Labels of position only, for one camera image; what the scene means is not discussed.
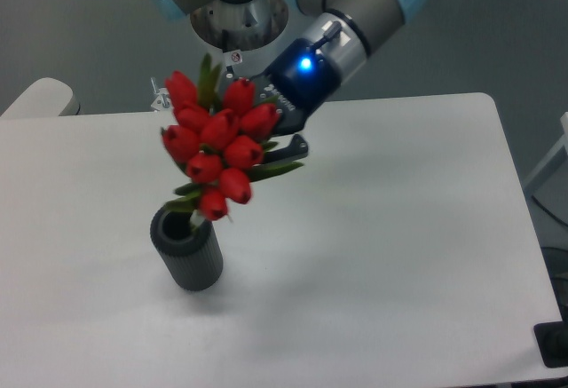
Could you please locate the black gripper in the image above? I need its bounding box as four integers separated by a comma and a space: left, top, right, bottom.
251, 38, 342, 164

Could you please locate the red tulip bouquet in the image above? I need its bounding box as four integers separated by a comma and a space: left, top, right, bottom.
161, 54, 303, 221

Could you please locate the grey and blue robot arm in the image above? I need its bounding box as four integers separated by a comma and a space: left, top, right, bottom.
152, 0, 426, 165

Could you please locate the grey ribbed vase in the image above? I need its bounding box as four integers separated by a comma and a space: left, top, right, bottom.
150, 208, 224, 291

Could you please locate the black device at table edge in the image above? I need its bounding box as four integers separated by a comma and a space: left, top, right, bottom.
533, 321, 567, 368

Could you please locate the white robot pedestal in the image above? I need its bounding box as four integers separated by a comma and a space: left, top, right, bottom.
188, 0, 288, 92

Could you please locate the white frame at right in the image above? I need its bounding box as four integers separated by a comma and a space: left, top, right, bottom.
522, 113, 567, 197

